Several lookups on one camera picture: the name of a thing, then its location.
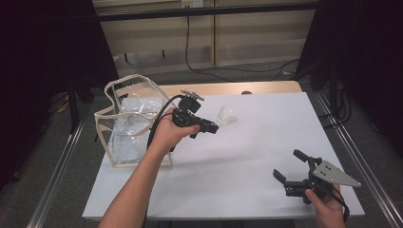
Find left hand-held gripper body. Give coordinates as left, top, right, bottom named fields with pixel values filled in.
left=171, top=89, right=206, bottom=128

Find black wall cable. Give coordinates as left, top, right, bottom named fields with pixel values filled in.
left=184, top=14, right=300, bottom=83

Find black metal stand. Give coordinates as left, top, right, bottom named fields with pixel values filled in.
left=67, top=79, right=80, bottom=132

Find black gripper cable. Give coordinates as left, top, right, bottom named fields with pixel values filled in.
left=331, top=188, right=351, bottom=222
left=144, top=94, right=184, bottom=228

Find white shuttlecock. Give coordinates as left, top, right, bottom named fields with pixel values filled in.
left=216, top=105, right=239, bottom=127

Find metal floor rail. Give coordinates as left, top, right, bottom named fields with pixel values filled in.
left=315, top=91, right=403, bottom=228
left=27, top=122, right=86, bottom=228

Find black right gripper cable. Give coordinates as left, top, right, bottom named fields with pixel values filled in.
left=331, top=188, right=351, bottom=222

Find black floor cables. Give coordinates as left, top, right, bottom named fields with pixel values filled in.
left=317, top=82, right=353, bottom=129

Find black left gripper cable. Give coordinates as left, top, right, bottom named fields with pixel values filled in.
left=144, top=94, right=184, bottom=228

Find white table cover sheet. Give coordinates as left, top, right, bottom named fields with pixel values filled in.
left=81, top=91, right=366, bottom=221

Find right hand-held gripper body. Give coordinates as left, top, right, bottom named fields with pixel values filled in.
left=283, top=156, right=362, bottom=205

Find black horizontal bar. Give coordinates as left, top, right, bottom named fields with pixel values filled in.
left=96, top=2, right=319, bottom=23

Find clear bag with beige trim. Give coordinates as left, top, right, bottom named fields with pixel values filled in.
left=93, top=72, right=181, bottom=168

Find person's left hand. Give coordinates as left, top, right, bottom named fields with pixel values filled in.
left=148, top=106, right=202, bottom=156

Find person's right hand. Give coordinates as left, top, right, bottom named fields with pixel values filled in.
left=304, top=183, right=346, bottom=222

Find white wall socket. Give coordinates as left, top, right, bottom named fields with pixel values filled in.
left=181, top=0, right=204, bottom=9

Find black curtain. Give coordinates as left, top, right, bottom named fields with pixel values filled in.
left=0, top=0, right=120, bottom=191
left=296, top=0, right=403, bottom=150

